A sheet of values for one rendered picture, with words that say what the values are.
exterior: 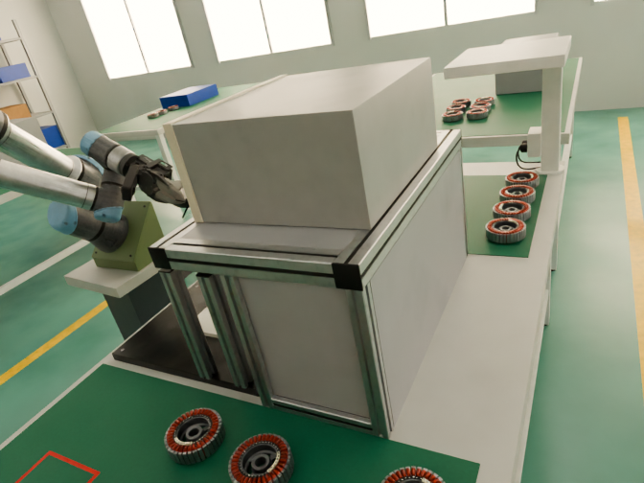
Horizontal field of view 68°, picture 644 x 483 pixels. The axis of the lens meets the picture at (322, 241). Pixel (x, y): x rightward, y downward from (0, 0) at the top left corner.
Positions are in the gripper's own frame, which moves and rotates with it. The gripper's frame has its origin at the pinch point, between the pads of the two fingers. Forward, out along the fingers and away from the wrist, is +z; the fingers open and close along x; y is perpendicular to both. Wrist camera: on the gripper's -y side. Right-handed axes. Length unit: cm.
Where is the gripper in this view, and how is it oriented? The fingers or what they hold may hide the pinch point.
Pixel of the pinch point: (179, 200)
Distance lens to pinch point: 138.3
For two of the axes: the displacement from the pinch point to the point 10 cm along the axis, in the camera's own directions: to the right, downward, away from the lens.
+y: 4.4, -4.8, 7.6
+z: 8.5, 4.8, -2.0
